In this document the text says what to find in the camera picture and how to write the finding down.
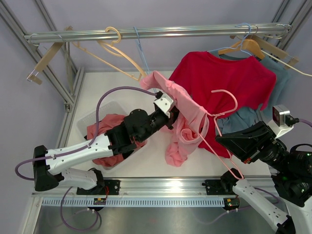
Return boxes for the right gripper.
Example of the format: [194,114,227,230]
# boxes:
[215,120,290,173]

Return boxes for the light pink t shirt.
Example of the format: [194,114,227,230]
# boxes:
[140,71,209,167]

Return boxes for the pink wire hanger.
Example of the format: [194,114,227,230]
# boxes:
[199,89,245,180]

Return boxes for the dusty pink t shirt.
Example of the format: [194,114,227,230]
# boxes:
[93,114,134,169]

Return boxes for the red t shirt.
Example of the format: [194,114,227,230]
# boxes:
[168,50,278,158]

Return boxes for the light blue wire hanger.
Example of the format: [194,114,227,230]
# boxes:
[133,26,150,74]

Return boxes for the beige plastic hanger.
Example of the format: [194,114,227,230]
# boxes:
[72,26,147,81]

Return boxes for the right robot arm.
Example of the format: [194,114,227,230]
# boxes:
[215,120,312,234]

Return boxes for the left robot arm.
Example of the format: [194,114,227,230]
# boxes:
[33,107,179,195]

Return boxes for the grey blue t shirt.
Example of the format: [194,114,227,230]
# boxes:
[207,51,291,134]

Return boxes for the right wooden clip hanger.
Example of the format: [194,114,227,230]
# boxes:
[247,35,299,66]

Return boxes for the wooden clip hanger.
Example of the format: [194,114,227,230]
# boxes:
[247,35,299,66]
[26,33,74,92]

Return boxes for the left wooden clip hanger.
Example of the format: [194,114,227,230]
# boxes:
[26,33,74,92]

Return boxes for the white laundry basket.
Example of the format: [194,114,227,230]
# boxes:
[76,101,148,173]

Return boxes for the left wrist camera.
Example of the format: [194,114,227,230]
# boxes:
[153,93,176,117]

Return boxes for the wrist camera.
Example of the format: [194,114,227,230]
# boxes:
[267,105,299,139]
[153,93,176,117]

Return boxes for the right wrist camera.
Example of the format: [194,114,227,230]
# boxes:
[267,105,299,139]

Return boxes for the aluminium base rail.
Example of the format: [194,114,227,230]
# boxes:
[31,176,278,197]

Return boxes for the white slotted cable duct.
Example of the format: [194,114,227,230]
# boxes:
[41,197,225,207]

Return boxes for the metal hanging rail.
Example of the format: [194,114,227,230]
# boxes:
[24,22,292,43]

